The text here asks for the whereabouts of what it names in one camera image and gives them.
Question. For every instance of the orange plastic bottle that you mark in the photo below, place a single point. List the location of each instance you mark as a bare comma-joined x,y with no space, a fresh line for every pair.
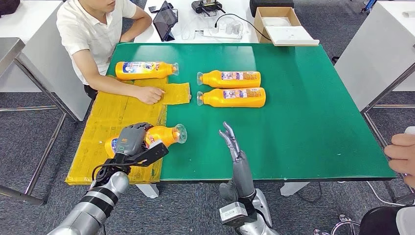
220,102
136,75
214,82
162,134

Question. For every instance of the blue metal frame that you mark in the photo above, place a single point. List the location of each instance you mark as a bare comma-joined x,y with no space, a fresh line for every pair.
369,5

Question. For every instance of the black case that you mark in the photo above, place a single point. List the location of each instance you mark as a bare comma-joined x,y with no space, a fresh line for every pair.
270,5

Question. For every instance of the white power strip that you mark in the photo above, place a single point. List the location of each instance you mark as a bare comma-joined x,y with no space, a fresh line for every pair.
220,35

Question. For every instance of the green table mat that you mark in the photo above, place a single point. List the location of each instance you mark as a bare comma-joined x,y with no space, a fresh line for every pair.
324,113

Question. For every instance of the black bag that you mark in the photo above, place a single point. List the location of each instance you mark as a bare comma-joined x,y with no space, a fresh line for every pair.
9,5

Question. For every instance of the steel table frame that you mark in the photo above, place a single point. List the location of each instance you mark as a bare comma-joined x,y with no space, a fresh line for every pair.
387,89

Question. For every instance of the black tablet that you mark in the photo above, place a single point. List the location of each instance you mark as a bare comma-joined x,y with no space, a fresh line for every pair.
163,21

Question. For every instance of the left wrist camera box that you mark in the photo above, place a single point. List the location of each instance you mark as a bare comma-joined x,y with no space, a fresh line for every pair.
152,154

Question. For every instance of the black chair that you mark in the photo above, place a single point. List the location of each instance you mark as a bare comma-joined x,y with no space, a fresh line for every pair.
379,222

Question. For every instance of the black remote controller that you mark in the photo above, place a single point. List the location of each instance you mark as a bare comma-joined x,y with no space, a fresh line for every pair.
206,6

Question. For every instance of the person's hand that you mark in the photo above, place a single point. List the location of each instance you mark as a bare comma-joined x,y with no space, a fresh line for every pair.
403,155

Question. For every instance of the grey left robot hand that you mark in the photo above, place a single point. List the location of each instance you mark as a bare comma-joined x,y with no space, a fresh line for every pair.
129,141

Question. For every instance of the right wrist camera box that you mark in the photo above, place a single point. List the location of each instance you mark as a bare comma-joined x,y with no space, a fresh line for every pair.
235,214

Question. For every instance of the person's right forearm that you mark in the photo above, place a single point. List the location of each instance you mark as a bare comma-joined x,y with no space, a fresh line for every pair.
110,86

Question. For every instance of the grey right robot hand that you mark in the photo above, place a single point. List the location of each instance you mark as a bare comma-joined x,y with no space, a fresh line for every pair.
243,178

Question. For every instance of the white box lid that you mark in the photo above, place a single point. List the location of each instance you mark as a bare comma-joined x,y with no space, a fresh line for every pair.
290,36

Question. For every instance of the white power adapter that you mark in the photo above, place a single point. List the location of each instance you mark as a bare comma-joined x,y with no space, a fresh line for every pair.
233,28

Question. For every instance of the chrome chair base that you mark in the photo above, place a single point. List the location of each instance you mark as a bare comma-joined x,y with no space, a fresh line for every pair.
343,220

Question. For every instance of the person's right hand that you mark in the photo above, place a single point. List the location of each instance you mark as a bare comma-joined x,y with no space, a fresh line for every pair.
149,95

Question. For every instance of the person's left forearm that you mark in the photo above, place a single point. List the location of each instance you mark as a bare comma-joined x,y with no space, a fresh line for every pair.
141,24

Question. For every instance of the white desk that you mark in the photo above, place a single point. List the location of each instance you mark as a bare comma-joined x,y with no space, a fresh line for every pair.
45,71
373,55
243,9

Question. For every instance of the steel table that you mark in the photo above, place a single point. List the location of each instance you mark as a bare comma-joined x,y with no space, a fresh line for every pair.
8,50

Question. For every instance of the black phone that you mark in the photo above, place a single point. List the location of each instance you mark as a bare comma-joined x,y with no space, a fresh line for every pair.
153,8

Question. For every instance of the brown cardboard box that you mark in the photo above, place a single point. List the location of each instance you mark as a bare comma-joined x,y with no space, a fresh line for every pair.
258,28

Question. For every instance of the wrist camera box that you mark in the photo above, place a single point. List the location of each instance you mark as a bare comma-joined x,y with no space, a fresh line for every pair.
235,214
152,154

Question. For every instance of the person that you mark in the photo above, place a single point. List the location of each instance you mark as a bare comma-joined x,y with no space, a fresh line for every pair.
87,32

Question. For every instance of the yellow taped cardboard sheet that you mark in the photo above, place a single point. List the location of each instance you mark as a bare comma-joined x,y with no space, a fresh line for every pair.
103,123

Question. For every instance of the white table foot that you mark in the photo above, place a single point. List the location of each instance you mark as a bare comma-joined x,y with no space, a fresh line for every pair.
147,191
293,188

